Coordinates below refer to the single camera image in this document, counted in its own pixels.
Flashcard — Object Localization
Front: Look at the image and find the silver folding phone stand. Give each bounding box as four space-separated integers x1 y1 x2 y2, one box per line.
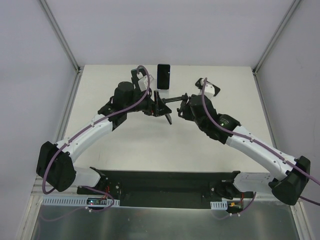
158 89 170 99

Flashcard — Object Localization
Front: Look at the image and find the black phone teal edge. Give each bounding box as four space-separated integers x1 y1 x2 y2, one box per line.
130 68 139 82

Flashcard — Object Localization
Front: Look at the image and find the black phone blue edge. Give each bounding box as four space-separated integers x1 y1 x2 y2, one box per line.
157 64 171 90

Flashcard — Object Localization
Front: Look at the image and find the black folding phone stand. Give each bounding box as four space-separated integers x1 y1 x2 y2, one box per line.
162 93 189 104

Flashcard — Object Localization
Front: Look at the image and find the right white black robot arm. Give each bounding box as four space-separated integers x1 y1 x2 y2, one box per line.
177 94 311 206

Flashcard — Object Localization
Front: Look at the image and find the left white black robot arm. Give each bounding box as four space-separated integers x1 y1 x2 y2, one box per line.
36 81 172 195

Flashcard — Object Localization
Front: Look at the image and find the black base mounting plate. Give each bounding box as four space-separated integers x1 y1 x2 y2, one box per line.
76 169 258 208

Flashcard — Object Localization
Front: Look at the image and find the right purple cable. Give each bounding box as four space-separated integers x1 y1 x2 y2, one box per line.
201 77 320 206

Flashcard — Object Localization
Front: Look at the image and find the purple cable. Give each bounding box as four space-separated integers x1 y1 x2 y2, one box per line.
41 65 151 213
201 77 320 206

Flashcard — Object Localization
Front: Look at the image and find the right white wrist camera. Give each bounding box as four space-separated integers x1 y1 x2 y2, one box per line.
200 79 217 100

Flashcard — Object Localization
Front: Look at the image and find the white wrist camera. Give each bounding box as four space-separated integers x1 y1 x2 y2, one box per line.
137 73 155 92
200 79 217 100

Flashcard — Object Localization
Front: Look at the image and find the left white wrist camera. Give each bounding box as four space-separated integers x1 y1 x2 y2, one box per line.
137 73 155 92

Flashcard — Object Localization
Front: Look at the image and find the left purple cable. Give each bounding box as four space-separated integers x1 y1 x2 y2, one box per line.
41 65 151 213

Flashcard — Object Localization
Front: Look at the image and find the right white cable duct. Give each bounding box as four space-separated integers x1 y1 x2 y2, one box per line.
210 199 243 211

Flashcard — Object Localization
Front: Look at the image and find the white cable duct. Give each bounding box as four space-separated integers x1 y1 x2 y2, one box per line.
42 196 120 208
210 199 243 211

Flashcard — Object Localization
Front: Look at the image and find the left aluminium frame post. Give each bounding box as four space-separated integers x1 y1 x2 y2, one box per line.
37 0 81 74

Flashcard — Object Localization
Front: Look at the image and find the aluminium frame post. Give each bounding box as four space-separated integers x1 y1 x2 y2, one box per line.
252 0 303 76
37 0 81 74

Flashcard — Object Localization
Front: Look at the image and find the left white cable duct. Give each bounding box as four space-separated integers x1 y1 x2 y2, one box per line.
42 196 120 208

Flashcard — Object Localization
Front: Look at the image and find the right aluminium frame post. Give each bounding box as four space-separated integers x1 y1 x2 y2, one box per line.
252 0 303 76

